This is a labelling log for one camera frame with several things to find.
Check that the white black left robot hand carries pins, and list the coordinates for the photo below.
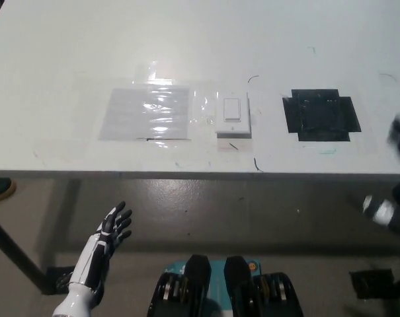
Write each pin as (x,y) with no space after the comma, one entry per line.
(102,237)

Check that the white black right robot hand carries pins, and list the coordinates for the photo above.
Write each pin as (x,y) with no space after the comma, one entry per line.
(383,211)

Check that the grey upright table leg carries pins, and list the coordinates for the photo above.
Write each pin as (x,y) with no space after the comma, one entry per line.
(59,218)

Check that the black diagonal table leg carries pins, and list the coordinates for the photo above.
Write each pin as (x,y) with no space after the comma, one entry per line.
(18,251)

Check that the grey paper sheet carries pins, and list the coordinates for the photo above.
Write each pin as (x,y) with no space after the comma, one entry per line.
(127,115)

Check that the white wall switch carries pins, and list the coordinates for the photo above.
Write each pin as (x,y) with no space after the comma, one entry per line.
(233,114)

